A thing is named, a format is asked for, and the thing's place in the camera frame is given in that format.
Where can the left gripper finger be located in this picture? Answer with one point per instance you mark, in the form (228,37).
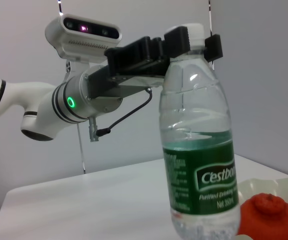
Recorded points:
(214,47)

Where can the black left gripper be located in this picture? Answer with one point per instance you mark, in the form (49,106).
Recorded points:
(103,85)

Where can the clear green-label water bottle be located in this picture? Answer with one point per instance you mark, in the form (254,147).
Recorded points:
(198,125)

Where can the pale green glass fruit plate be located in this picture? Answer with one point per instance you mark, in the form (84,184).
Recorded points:
(283,185)

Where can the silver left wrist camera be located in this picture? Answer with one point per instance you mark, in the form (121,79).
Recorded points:
(84,37)

